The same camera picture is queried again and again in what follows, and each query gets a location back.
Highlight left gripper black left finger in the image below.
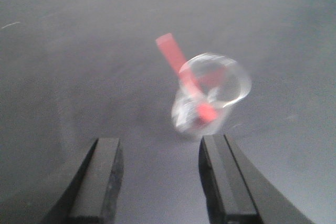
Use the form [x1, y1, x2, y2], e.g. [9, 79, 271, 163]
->
[47, 138, 124, 223]

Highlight red plastic spoon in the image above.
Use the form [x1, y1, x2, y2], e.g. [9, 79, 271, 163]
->
[155, 33, 225, 123]

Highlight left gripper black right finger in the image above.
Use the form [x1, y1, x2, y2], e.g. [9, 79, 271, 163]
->
[198, 135, 312, 223]

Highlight glass beaker holding red spoon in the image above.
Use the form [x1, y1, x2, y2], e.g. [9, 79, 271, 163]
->
[171, 52, 251, 137]

